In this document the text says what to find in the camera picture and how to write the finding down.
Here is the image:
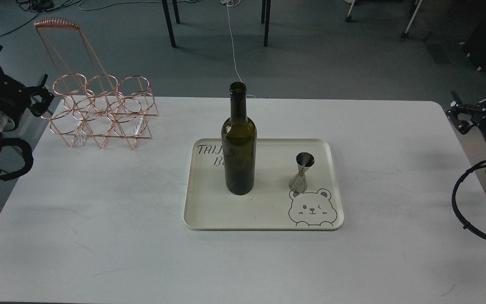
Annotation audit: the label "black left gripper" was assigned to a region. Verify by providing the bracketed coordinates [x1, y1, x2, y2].
[0, 46, 54, 123]

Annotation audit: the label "silver metal jigger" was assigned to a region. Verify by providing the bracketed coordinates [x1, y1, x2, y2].
[289, 152, 315, 193]

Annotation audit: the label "dark green wine bottle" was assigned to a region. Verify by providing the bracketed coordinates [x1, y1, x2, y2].
[221, 81, 258, 195]

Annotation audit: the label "white chair legs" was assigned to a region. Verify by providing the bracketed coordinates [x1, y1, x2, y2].
[341, 0, 425, 38]

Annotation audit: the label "black table legs left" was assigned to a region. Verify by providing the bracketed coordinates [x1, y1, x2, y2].
[161, 0, 181, 48]

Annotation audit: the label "black table legs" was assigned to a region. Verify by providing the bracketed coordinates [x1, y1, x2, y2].
[161, 0, 181, 48]
[261, 0, 272, 47]

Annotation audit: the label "cream tray with bear print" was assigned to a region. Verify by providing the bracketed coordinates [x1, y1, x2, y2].
[183, 138, 345, 231]

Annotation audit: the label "black table legs right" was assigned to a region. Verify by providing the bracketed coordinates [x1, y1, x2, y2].
[261, 0, 272, 47]

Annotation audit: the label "copper wire bottle rack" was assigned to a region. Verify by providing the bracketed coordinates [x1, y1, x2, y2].
[34, 17, 159, 149]

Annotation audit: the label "black cables on floor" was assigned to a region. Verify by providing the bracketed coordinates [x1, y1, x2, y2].
[0, 0, 83, 45]

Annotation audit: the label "white cable on floor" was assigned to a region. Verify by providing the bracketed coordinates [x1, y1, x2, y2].
[220, 0, 257, 99]

